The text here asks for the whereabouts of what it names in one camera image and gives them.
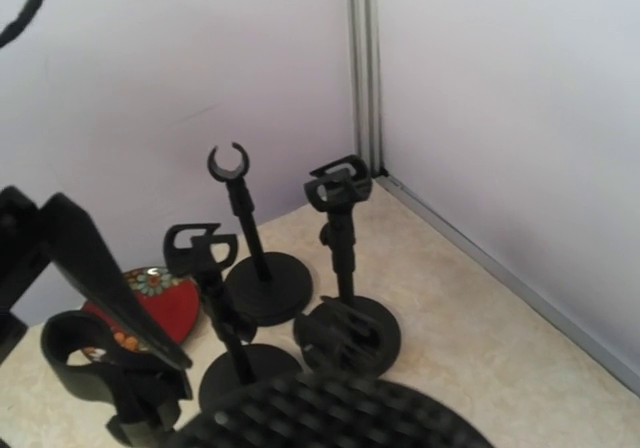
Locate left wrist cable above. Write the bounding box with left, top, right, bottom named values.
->
left=0, top=0, right=53, bottom=47

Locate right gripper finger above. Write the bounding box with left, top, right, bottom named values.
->
left=165, top=373, right=491, bottom=447

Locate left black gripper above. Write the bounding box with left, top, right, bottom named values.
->
left=1, top=186, right=192, bottom=370

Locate orange mic round stand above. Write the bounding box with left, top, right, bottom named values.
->
left=293, top=296, right=381, bottom=375

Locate pink mic round stand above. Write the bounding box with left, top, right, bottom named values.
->
left=207, top=142, right=313, bottom=327

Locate red embroidered round cushion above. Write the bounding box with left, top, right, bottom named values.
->
left=82, top=267, right=200, bottom=361

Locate purple mic round stand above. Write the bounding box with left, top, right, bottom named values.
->
left=304, top=154, right=401, bottom=377

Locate teal mic round stand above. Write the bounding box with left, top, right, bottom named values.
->
left=163, top=223, right=303, bottom=410

